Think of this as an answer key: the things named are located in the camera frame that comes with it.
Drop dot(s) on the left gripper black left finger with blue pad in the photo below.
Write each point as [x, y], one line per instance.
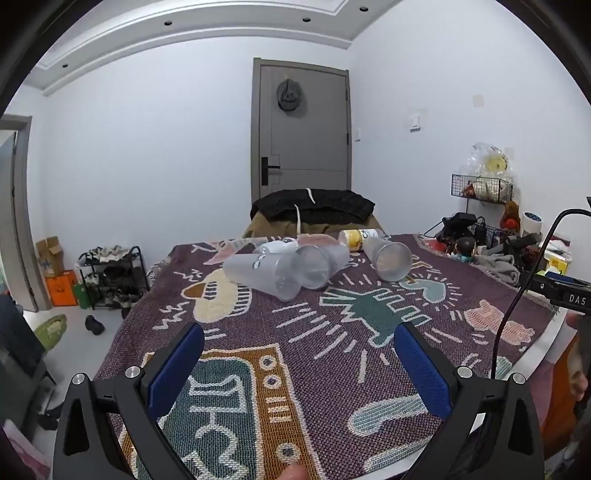
[86, 445]

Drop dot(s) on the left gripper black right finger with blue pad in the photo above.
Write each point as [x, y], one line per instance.
[489, 429]

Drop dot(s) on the yellow labelled plastic cup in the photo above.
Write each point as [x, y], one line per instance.
[353, 239]

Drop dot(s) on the clear ribbed plastic cup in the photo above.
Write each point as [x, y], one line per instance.
[317, 264]

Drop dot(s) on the frosted plain plastic cup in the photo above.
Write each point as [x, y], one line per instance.
[392, 261]

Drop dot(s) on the frosted cup with cartoon print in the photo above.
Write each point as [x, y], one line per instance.
[271, 274]

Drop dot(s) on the person's hand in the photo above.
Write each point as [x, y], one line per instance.
[578, 382]

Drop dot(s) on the grey cloth on desk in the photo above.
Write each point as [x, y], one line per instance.
[499, 266]

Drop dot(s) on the brown plush toy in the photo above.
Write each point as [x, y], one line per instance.
[511, 220]

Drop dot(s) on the black slipper on floor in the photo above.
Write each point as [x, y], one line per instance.
[94, 326]

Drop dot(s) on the green floor mat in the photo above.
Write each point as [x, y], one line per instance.
[50, 332]

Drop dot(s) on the orange paper bag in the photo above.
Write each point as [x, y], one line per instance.
[61, 289]

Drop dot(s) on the black shoe rack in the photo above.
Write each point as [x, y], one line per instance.
[114, 278]

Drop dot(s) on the clear bag with yellow item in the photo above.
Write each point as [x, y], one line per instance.
[486, 160]

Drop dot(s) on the cardboard box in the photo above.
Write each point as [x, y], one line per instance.
[50, 256]

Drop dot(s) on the purple patterned woven blanket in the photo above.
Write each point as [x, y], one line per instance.
[315, 380]

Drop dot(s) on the brown jacket on chair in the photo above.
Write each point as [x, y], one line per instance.
[260, 227]

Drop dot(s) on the clear bottle white label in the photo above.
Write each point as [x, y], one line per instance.
[284, 246]

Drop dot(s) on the grey door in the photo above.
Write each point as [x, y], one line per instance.
[312, 145]

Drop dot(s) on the grey hat on door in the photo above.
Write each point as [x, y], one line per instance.
[289, 95]

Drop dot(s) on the black camera gear pile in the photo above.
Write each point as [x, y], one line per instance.
[465, 236]

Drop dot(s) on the black wire wall basket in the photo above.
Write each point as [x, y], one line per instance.
[485, 189]

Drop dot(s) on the white wall switch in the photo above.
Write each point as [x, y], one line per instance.
[415, 122]

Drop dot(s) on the black garment with drawstring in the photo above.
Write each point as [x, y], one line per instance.
[314, 206]

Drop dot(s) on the black door handle lock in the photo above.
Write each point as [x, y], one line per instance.
[265, 169]

